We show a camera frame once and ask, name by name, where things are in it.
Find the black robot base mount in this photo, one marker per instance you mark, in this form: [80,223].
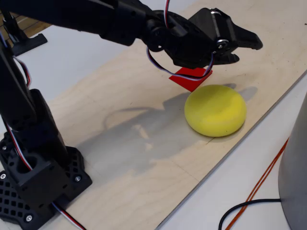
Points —
[43,182]

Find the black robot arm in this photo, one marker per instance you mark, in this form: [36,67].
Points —
[72,14]

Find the red square marker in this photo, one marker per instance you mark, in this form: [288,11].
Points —
[192,85]

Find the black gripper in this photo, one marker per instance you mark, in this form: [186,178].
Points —
[224,31]

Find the yellow round foam disc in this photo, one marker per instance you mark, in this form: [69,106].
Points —
[216,110]

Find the grey round lamp base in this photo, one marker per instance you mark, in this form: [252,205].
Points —
[295,167]

